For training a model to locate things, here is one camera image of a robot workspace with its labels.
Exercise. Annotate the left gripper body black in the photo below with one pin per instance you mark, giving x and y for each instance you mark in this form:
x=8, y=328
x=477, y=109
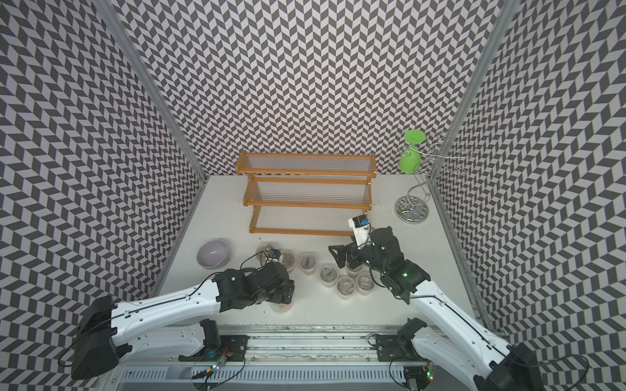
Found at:
x=277, y=296

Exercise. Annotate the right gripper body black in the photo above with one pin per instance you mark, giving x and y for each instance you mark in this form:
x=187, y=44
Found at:
x=366, y=257

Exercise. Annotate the tall seed jar orange label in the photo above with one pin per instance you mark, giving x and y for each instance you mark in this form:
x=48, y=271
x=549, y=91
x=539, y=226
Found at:
x=281, y=307

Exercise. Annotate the green label seed cup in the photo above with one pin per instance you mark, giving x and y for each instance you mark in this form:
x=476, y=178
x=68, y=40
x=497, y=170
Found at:
x=265, y=248

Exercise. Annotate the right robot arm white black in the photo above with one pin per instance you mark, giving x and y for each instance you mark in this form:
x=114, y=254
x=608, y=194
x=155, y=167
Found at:
x=449, y=337

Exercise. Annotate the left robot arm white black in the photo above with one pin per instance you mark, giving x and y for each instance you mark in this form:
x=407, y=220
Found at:
x=109, y=331

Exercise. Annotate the seed cup centre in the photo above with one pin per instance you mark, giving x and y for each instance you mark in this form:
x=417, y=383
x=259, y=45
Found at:
x=328, y=275

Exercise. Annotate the seed cup back right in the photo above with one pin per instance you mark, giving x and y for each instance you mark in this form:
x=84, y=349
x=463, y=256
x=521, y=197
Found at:
x=353, y=272

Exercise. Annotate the seed cup red label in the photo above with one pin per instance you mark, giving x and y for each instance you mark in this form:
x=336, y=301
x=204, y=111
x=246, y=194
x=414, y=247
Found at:
x=308, y=263

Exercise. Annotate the seed cup front right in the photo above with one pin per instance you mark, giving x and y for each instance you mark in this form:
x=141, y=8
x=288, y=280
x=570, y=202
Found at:
x=364, y=284

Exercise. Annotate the seed cup front middle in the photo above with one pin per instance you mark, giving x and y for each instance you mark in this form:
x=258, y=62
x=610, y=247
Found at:
x=345, y=287

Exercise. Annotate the wooden two-tier shelf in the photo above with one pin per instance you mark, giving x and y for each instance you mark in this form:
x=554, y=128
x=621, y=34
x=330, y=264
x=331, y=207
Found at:
x=306, y=181

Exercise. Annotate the lilac bowl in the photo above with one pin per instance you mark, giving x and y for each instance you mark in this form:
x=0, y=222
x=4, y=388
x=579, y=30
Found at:
x=213, y=254

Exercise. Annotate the green plastic wine glass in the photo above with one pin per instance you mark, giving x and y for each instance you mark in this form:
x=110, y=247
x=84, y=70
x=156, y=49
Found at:
x=411, y=158

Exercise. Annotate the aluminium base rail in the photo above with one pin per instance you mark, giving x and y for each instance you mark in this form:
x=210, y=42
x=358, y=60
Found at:
x=274, y=355

